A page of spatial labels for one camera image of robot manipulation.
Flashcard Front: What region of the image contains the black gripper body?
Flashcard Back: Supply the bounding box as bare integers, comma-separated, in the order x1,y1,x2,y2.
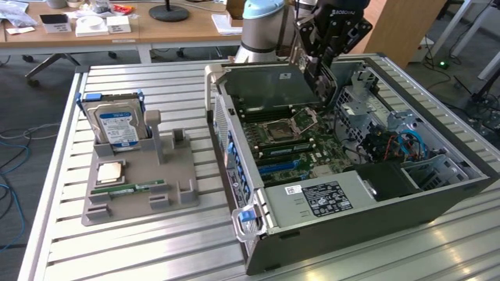
314,0,370,39

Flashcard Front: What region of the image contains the black graphics card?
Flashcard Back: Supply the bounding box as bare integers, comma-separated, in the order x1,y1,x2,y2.
288,39,340,109

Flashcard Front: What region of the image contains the wooden cabinet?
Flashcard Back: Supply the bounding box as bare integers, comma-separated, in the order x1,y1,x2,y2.
342,0,448,67

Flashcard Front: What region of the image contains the brown cardboard box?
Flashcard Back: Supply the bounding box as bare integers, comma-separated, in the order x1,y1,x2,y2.
225,0,246,20

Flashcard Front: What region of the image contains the stack of white papers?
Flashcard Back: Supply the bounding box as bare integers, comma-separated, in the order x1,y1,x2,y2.
210,13,244,35

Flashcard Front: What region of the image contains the metal socket cover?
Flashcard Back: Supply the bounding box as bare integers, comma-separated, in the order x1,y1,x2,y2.
290,107,317,135

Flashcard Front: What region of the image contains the metal drive cage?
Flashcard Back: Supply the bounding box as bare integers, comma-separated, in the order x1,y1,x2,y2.
334,68,394,138

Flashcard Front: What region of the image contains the CPU socket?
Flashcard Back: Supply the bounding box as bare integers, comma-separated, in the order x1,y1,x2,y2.
265,119,297,144

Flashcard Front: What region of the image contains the black lamp base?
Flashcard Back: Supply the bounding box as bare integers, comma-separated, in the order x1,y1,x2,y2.
148,0,189,22

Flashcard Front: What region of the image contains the green motherboard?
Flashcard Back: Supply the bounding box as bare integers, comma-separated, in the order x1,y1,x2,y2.
233,96,376,188

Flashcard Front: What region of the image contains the blue expansion slot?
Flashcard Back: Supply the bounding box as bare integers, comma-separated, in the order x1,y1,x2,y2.
257,159,301,175

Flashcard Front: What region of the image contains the plain white box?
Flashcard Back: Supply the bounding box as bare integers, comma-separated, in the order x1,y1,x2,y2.
105,15,130,35

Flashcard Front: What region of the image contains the metal disk bay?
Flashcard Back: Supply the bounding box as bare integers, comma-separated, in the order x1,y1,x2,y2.
400,155,469,191

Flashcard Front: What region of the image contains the white box with tape roll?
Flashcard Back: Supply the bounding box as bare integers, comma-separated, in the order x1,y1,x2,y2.
74,16,109,37

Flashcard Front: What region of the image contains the grey power supply unit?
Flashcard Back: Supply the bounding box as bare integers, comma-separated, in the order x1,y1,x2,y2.
265,171,378,229

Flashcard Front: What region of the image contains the hard disk in blue caddy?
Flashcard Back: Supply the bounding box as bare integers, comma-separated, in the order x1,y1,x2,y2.
73,92,146,153

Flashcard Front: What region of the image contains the grey parts rack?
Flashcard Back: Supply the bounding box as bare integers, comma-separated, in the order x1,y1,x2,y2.
80,109,201,228

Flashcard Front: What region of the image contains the wooden desk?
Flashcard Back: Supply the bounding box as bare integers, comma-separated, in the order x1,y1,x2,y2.
0,0,297,56

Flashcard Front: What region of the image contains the blue case latch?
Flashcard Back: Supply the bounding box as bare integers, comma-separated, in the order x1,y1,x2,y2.
237,210,253,231

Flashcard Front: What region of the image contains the white box with black top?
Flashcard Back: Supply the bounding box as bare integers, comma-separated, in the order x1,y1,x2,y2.
40,13,72,33

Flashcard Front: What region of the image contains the open grey PC case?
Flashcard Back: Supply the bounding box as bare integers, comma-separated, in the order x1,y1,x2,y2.
205,52,492,276

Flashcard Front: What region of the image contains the black chair base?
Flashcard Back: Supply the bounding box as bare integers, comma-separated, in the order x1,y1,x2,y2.
22,52,81,87

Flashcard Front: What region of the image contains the copper-topped CPU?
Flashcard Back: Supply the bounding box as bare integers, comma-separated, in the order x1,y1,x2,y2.
94,162,121,185

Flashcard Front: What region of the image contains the green RAM stick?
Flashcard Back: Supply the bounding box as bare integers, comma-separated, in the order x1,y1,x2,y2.
89,180,165,196

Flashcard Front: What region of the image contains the clear plastic bag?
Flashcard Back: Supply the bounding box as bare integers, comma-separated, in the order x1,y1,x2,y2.
0,1,38,27

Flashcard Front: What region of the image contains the blue wire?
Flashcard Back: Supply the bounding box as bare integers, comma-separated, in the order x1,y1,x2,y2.
401,128,430,160

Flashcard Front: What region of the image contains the red wire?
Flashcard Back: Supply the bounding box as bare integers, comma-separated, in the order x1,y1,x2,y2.
384,133,402,160

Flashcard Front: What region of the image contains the black plastic duct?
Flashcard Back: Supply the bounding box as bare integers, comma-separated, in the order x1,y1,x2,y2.
354,162,422,201

